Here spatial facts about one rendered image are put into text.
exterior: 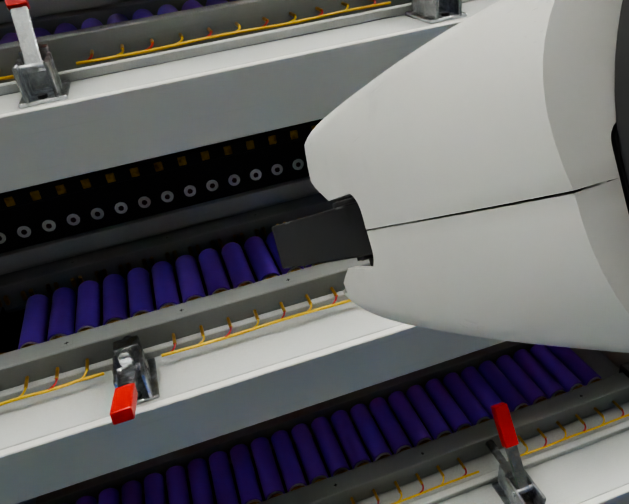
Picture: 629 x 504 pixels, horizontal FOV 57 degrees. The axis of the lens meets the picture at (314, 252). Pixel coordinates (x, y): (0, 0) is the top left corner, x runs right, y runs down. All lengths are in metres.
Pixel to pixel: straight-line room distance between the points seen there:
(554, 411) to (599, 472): 0.06
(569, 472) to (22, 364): 0.45
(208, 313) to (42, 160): 0.15
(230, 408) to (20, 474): 0.14
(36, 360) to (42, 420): 0.04
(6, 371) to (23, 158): 0.15
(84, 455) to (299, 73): 0.29
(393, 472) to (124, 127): 0.36
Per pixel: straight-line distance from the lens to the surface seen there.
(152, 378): 0.43
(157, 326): 0.44
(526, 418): 0.59
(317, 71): 0.40
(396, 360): 0.44
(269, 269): 0.47
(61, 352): 0.45
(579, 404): 0.61
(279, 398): 0.42
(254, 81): 0.39
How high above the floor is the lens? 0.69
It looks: 12 degrees down
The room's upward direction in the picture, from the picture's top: 13 degrees counter-clockwise
